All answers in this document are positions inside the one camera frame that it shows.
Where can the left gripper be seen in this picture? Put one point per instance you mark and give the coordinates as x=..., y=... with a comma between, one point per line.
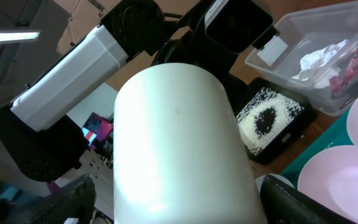
x=195, y=48

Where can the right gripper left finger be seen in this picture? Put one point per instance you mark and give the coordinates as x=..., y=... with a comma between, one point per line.
x=74, y=200

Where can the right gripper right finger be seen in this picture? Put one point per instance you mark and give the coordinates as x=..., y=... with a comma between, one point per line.
x=283, y=204

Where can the pink bowl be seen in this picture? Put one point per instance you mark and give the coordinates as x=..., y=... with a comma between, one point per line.
x=331, y=178

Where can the white cup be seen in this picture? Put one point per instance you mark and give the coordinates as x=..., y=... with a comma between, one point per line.
x=178, y=154

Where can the red wrapper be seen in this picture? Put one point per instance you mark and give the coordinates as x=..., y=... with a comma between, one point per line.
x=338, y=85

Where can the grey-white bowl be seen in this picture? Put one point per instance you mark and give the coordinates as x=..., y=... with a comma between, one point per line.
x=274, y=178

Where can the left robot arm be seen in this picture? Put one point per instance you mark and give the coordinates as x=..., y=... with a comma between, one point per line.
x=35, y=128

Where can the black tray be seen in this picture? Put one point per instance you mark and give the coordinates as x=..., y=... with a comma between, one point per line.
x=292, y=131

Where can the pile of rice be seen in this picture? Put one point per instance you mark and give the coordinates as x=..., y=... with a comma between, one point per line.
x=265, y=116

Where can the teal serving tray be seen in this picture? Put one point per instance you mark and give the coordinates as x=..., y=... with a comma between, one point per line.
x=335, y=135

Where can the clear plastic bin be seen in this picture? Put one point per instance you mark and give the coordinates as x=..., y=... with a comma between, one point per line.
x=302, y=33

